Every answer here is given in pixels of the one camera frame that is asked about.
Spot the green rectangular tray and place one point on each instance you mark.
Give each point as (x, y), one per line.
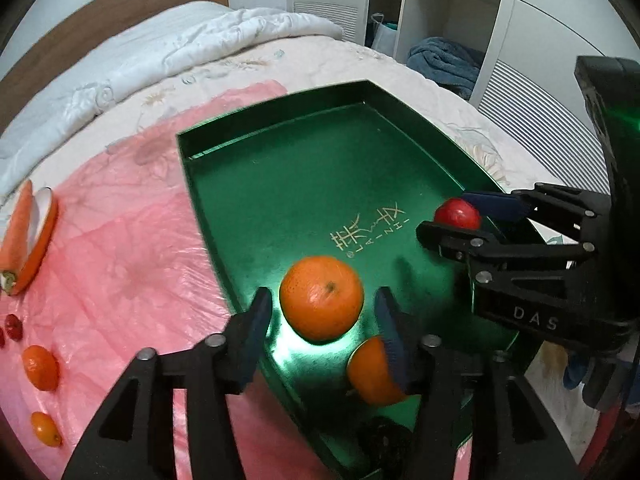
(300, 195)

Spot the white duvet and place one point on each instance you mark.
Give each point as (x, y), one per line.
(150, 60)

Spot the white wardrobe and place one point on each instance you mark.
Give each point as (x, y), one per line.
(540, 35)

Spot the pink plastic sheet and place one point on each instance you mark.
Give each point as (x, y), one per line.
(125, 270)

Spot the carrot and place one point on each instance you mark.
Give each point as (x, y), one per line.
(17, 240)

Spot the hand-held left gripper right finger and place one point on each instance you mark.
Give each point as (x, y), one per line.
(395, 340)

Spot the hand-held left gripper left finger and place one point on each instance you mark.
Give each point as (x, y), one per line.
(255, 330)

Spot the orange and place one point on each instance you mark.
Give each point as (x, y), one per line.
(370, 375)
(46, 428)
(320, 300)
(40, 367)

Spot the white bag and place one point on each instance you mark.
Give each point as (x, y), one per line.
(385, 35)

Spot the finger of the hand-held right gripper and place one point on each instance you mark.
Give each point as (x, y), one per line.
(495, 203)
(450, 240)

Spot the wooden headboard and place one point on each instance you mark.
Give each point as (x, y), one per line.
(75, 45)

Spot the dark plum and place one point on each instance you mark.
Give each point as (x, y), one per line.
(382, 440)

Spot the orange-rimmed white plate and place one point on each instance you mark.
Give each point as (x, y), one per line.
(42, 240)

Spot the blue folded towel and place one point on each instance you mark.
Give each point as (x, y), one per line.
(445, 62)

